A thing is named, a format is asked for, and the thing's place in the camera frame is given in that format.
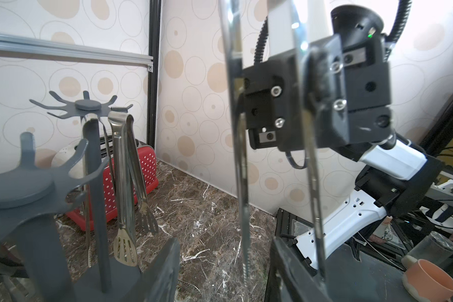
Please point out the pink ceramic mug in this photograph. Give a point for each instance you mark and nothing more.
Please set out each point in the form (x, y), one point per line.
(425, 281)

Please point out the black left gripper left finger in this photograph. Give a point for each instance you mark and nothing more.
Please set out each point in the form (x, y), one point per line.
(159, 281)

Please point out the dark grey rack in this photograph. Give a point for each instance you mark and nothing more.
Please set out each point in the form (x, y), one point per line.
(30, 197)
(96, 284)

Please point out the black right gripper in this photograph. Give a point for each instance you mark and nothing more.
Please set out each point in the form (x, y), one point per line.
(347, 87)

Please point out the clear plastic cup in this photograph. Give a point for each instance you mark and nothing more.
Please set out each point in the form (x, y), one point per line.
(435, 248)

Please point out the dark grey rack back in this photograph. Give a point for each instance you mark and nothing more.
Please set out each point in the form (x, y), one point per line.
(96, 284)

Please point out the horizontal aluminium frame bar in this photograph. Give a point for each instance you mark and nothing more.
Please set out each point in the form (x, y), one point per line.
(15, 45)

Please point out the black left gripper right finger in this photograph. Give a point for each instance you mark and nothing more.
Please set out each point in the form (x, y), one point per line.
(288, 280)

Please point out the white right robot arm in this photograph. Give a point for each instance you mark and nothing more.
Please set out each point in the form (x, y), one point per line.
(396, 175)

